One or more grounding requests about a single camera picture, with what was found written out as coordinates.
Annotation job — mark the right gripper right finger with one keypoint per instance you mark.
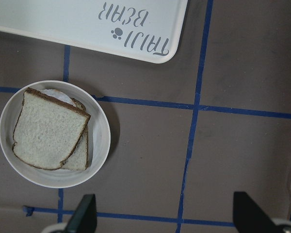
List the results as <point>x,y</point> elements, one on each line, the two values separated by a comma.
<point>248,217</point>

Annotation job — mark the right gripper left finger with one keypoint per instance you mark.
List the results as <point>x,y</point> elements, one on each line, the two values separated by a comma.
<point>84,219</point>

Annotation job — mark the bread slice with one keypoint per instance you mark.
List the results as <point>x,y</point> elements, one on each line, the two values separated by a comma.
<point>78,161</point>
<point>47,130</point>

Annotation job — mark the cream bear tray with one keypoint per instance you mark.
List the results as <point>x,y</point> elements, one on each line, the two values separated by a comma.
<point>145,30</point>

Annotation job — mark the fried egg toy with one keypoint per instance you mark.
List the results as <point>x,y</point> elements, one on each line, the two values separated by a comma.
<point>58,95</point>

